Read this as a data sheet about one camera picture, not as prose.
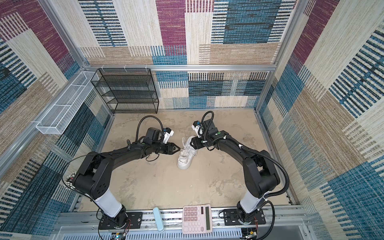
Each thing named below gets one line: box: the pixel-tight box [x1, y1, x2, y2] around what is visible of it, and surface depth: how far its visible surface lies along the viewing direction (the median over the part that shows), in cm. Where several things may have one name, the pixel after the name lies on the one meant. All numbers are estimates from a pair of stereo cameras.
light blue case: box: [152, 207, 165, 233], surface depth 72 cm
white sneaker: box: [177, 135, 198, 170], surface depth 93 cm
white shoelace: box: [179, 137, 198, 157], surface depth 93 cm
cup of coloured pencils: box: [64, 171, 77, 189], surface depth 70 cm
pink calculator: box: [182, 204, 213, 235], surface depth 73 cm
